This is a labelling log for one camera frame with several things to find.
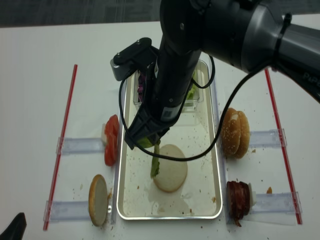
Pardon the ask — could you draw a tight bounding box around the clear plastic salad container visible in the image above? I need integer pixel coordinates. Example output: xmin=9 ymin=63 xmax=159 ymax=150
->
xmin=131 ymin=60 xmax=207 ymax=112

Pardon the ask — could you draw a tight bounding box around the purple cabbage pile in container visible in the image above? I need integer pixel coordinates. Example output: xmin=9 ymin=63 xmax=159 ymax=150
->
xmin=137 ymin=72 xmax=146 ymax=103

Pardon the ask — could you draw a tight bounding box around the sesame bun top front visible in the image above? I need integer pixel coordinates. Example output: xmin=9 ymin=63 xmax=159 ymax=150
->
xmin=221 ymin=108 xmax=241 ymax=157

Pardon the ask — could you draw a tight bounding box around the green lettuce leaf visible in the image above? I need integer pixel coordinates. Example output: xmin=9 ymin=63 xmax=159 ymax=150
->
xmin=138 ymin=137 xmax=161 ymax=178

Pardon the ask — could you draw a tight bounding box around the white lower right pusher block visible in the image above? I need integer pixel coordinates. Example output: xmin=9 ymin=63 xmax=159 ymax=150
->
xmin=248 ymin=183 xmax=257 ymax=209

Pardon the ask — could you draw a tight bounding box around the clear pusher rail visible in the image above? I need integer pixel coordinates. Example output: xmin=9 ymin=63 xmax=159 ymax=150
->
xmin=249 ymin=129 xmax=287 ymax=148
xmin=43 ymin=200 xmax=90 ymax=223
xmin=250 ymin=192 xmax=302 ymax=214
xmin=55 ymin=137 xmax=105 ymax=155

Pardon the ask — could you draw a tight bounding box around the black camera cable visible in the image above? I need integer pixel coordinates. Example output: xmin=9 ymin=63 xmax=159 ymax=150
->
xmin=118 ymin=12 xmax=293 ymax=161

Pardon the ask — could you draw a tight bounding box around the sesame bun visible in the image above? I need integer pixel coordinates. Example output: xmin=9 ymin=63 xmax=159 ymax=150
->
xmin=234 ymin=111 xmax=251 ymax=159
xmin=221 ymin=108 xmax=241 ymax=157

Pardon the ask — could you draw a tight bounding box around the upright bun bottom slice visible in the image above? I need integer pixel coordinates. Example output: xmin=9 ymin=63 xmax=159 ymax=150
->
xmin=88 ymin=174 xmax=108 ymax=227

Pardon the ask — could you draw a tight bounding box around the black left gripper tip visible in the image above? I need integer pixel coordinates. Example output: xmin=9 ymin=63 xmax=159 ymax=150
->
xmin=0 ymin=212 xmax=27 ymax=240

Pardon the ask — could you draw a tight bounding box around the clear right lower pusher rail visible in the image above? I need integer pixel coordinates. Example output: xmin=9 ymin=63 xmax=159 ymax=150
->
xmin=250 ymin=192 xmax=302 ymax=214

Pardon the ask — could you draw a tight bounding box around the white upper left pusher block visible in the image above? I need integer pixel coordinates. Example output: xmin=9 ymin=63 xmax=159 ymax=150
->
xmin=100 ymin=123 xmax=108 ymax=145

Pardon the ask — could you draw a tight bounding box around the clear left long divider rail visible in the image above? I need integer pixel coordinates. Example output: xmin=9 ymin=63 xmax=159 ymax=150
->
xmin=109 ymin=116 xmax=123 ymax=225

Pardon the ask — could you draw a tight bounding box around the clear left upper pusher rail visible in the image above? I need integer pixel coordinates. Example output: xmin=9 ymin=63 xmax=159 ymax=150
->
xmin=55 ymin=137 xmax=105 ymax=155

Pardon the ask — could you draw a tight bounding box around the silver metal tray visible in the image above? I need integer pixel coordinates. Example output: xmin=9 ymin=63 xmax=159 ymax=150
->
xmin=116 ymin=59 xmax=224 ymax=221

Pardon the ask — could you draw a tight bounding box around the dark meat patty stack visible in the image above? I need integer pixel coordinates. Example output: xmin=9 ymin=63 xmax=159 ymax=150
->
xmin=226 ymin=181 xmax=251 ymax=227

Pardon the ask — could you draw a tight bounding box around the white pusher block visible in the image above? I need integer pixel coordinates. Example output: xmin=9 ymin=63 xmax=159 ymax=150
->
xmin=100 ymin=123 xmax=108 ymax=145
xmin=248 ymin=183 xmax=257 ymax=209

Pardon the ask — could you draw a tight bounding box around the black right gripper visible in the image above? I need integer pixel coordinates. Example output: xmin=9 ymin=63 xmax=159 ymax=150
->
xmin=124 ymin=43 xmax=201 ymax=149

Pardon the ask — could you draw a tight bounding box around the bread crumb chunk on table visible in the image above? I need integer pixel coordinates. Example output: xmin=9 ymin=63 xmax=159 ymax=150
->
xmin=266 ymin=187 xmax=273 ymax=194

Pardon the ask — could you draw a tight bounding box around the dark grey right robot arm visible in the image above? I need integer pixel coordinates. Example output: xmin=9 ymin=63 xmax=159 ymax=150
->
xmin=122 ymin=0 xmax=320 ymax=148

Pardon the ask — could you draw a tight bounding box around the red right guide rod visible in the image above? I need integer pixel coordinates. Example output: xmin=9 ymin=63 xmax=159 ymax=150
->
xmin=264 ymin=68 xmax=303 ymax=225

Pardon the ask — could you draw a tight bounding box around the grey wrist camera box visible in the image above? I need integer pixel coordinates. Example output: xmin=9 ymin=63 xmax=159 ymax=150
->
xmin=110 ymin=37 xmax=159 ymax=82

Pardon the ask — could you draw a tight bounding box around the tomato slice stack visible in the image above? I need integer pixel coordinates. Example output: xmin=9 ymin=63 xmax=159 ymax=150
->
xmin=104 ymin=114 xmax=119 ymax=167

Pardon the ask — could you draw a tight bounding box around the clear left lower pusher rail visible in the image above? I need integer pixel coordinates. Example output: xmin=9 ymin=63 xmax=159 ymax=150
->
xmin=43 ymin=200 xmax=90 ymax=223

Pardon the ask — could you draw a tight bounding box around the bun bottom on tray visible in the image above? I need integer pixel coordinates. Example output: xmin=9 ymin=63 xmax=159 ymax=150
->
xmin=152 ymin=144 xmax=188 ymax=193

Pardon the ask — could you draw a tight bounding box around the red guide rod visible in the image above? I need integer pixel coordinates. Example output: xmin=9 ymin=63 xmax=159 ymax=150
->
xmin=43 ymin=64 xmax=78 ymax=232
xmin=264 ymin=68 xmax=303 ymax=225

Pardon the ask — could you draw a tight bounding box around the clear right upper pusher rail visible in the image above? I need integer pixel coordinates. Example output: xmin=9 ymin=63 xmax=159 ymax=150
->
xmin=249 ymin=129 xmax=287 ymax=148

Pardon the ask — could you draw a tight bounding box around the sesame bun top rear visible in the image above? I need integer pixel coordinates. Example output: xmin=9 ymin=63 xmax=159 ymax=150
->
xmin=234 ymin=111 xmax=251 ymax=159

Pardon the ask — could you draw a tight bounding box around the red left guide rod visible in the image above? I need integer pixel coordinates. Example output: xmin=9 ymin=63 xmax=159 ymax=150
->
xmin=43 ymin=64 xmax=78 ymax=232

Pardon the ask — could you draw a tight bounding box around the green lettuce pile in container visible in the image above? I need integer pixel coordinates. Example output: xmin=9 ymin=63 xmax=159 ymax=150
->
xmin=186 ymin=71 xmax=198 ymax=101

